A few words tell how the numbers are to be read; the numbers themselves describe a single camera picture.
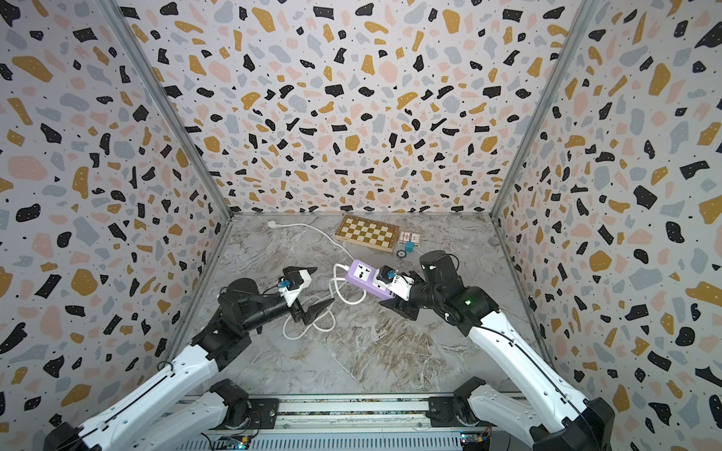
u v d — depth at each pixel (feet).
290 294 1.93
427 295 1.95
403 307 2.02
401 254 3.59
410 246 3.70
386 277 1.95
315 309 2.08
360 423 2.40
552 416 1.27
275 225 3.84
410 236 3.71
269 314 1.99
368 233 3.71
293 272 1.92
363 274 2.14
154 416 1.47
